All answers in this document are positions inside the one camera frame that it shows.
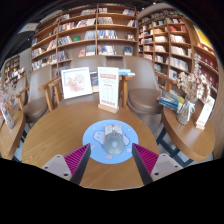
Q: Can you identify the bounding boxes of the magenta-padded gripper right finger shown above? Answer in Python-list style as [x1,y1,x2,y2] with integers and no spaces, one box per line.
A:
[131,143,184,186]

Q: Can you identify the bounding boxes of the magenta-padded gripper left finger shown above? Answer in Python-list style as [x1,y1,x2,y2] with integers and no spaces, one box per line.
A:
[40,143,92,186]

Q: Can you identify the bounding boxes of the grey computer mouse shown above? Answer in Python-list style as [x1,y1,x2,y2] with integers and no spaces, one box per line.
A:
[102,123,126,156]

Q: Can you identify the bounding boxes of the round blue cartoon mouse pad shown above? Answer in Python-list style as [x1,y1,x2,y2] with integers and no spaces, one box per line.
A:
[82,119,140,165]

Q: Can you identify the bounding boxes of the round wooden side table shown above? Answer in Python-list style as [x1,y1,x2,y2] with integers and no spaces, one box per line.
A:
[0,109,27,161]
[156,99,217,168]

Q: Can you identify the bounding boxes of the glass vase with dried flowers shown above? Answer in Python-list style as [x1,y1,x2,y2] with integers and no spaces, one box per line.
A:
[175,53,213,126]
[0,81,19,130]

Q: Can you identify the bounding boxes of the brown padded wooden armchair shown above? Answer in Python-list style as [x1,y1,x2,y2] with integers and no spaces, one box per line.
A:
[46,54,129,113]
[121,55,178,116]
[16,64,63,124]

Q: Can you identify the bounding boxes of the stack of colourful books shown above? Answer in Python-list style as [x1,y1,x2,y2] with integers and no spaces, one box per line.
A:
[155,89,186,114]

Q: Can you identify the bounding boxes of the small white table sign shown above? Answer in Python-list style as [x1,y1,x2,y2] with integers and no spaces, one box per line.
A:
[195,95,216,131]

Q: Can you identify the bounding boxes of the white framed floral picture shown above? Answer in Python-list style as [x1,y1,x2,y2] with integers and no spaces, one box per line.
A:
[60,66,94,100]

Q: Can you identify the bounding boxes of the tall white sign, wooden base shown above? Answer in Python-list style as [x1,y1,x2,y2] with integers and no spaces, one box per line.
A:
[97,66,120,114]

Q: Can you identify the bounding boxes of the dark cover book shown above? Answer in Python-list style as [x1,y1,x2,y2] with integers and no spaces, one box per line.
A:
[89,71,100,93]

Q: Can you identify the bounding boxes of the blue books on armrest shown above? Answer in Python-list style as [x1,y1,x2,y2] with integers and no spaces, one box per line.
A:
[118,68,137,78]

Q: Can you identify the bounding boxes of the distant wooden bookshelf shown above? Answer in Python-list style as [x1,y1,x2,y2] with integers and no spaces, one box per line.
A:
[3,54,27,86]

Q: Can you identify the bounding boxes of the curved wooden bookshelf with books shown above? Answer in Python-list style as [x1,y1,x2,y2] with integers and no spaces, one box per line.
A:
[137,8,224,158]

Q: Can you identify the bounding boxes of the wide wooden bookshelf with books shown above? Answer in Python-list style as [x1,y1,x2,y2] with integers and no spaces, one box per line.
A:
[30,3,139,73]

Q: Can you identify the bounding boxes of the white ceiling vent panel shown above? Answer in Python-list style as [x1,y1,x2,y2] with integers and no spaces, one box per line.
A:
[18,21,40,34]

